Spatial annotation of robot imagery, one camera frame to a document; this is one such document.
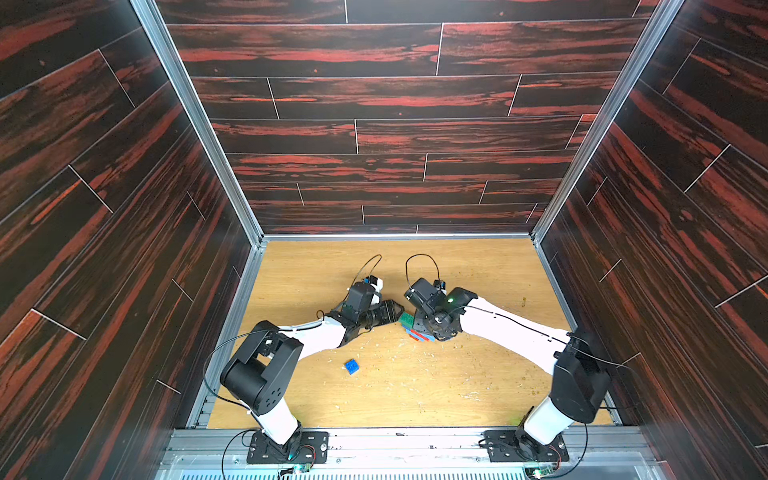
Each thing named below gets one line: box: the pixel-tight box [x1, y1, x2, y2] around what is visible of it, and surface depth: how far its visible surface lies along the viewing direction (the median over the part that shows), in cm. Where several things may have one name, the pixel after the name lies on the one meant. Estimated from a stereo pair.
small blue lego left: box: [345, 359, 360, 375], surface depth 88 cm
